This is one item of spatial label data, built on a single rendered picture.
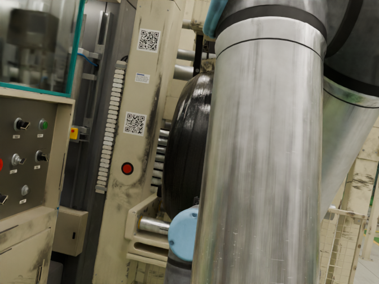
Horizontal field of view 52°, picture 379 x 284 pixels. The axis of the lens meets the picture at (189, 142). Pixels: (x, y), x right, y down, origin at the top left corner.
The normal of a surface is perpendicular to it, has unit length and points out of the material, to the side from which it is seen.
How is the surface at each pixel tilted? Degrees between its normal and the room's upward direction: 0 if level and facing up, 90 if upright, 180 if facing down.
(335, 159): 120
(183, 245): 78
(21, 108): 90
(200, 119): 68
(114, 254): 90
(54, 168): 90
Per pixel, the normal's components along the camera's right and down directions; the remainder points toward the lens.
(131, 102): -0.17, 0.04
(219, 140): -0.77, -0.29
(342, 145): -0.09, 0.55
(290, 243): 0.36, -0.25
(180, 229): -0.11, -0.17
